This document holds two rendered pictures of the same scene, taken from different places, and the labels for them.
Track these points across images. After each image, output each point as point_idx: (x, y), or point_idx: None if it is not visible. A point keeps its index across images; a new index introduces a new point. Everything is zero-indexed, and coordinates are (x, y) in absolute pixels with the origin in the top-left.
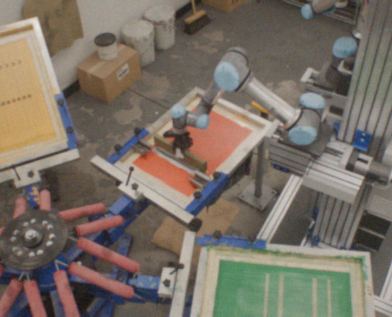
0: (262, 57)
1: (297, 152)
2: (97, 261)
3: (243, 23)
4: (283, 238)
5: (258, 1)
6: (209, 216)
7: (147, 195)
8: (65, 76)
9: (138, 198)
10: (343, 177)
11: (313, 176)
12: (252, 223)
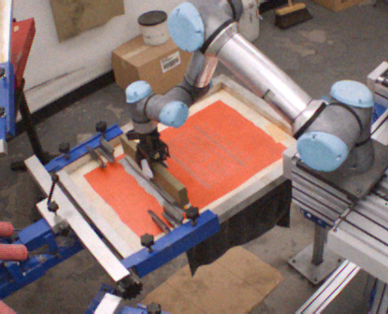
0: (370, 69)
1: (332, 191)
2: (64, 310)
3: (352, 26)
4: None
5: (374, 6)
6: (236, 284)
7: (73, 225)
8: (95, 62)
9: (57, 226)
10: None
11: (344, 235)
12: (295, 302)
